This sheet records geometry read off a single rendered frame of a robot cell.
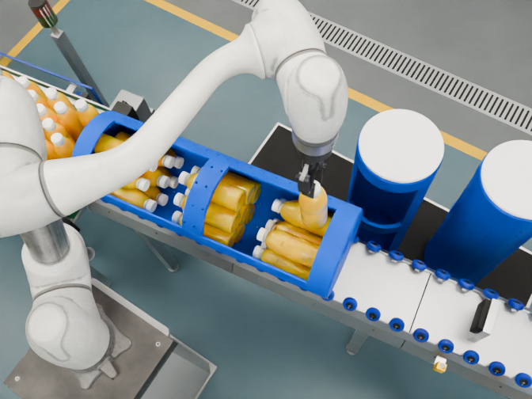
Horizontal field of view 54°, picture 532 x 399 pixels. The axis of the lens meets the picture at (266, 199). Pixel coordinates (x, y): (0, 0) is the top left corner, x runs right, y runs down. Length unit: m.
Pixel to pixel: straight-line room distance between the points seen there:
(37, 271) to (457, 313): 1.21
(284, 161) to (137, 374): 1.51
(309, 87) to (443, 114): 2.34
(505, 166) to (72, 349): 1.39
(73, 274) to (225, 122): 1.78
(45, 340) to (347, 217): 0.83
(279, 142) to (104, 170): 1.96
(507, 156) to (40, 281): 1.45
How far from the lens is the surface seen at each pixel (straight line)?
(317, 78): 0.85
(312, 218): 1.33
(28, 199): 0.92
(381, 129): 1.82
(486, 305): 1.62
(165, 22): 3.61
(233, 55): 0.97
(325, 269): 1.44
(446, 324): 1.73
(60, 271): 1.47
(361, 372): 2.60
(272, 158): 2.75
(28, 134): 1.02
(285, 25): 0.96
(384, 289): 1.72
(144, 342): 1.61
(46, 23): 2.11
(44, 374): 1.72
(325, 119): 0.88
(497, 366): 1.70
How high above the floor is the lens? 2.58
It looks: 66 degrees down
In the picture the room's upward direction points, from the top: 10 degrees counter-clockwise
